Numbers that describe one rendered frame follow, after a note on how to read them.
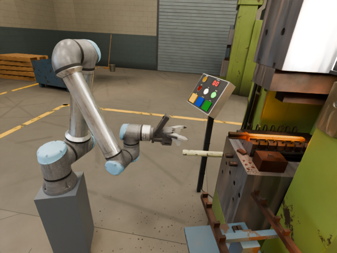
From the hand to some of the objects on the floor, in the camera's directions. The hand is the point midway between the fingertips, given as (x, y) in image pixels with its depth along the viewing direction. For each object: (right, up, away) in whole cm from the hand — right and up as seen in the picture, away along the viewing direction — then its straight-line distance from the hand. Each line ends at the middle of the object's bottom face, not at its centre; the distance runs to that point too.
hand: (187, 132), depth 100 cm
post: (+22, -66, +96) cm, 118 cm away
